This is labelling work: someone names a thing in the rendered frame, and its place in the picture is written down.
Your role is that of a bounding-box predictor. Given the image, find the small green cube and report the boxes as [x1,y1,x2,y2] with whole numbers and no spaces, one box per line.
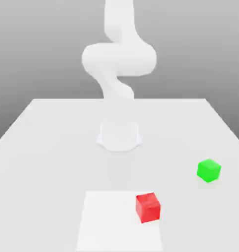
[196,157,222,184]

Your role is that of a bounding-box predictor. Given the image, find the small red cube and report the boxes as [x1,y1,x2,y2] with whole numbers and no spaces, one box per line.
[135,192,162,224]

